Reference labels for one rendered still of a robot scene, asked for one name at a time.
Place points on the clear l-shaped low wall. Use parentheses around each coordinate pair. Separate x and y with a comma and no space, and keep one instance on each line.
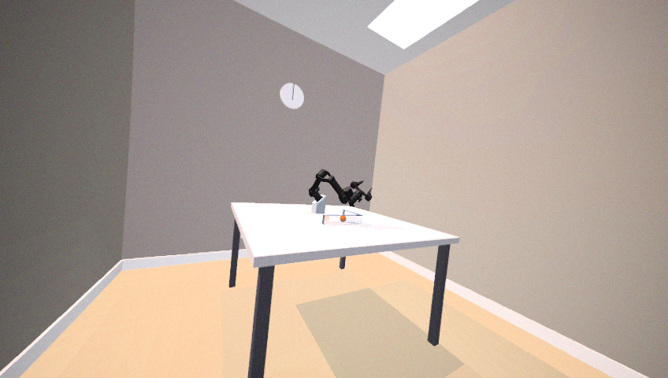
(343,219)

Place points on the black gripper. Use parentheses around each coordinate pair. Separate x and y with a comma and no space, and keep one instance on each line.
(358,193)

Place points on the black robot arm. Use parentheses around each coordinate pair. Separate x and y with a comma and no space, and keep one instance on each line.
(345,195)

